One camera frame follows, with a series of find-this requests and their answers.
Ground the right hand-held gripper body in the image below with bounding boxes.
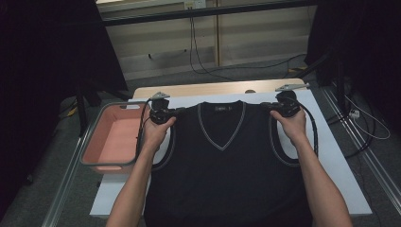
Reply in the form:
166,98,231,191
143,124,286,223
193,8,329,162
271,82,311,118

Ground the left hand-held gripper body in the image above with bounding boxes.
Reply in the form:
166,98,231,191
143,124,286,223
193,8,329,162
148,91,178,125

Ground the pink basket with grey rim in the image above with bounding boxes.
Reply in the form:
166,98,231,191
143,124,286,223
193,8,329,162
78,100,155,175

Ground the black knit vest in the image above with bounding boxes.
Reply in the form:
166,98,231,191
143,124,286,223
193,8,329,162
143,99,315,227

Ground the person's left hand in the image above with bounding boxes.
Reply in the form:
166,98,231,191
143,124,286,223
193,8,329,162
142,108,178,154

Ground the person's right hand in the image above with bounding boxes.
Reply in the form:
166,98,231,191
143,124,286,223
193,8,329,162
270,107,308,147

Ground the black stand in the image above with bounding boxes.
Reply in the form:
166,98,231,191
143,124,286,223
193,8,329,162
296,50,348,116
75,82,105,137

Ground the white table mat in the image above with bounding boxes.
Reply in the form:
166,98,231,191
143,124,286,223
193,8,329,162
89,89,373,219

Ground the black metal beam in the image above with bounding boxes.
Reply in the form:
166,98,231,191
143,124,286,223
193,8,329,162
100,0,318,27

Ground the black curtain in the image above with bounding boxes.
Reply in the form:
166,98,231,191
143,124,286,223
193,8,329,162
0,0,129,218
304,0,401,133

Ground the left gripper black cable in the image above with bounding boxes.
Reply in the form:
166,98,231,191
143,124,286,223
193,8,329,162
135,98,154,159

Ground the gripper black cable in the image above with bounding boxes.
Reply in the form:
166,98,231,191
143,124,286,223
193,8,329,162
135,98,154,159
294,98,320,159

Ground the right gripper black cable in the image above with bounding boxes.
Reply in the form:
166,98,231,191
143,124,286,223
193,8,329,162
294,98,320,159

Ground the black wall cable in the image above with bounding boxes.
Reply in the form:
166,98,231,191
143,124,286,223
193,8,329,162
188,16,236,82
191,16,308,79

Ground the black floor cable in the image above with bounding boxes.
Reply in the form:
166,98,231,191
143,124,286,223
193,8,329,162
325,103,378,159

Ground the white floor cable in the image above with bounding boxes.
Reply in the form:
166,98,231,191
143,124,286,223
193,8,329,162
344,94,392,141

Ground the white wall socket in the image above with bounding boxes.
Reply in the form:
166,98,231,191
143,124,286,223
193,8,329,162
183,0,207,9

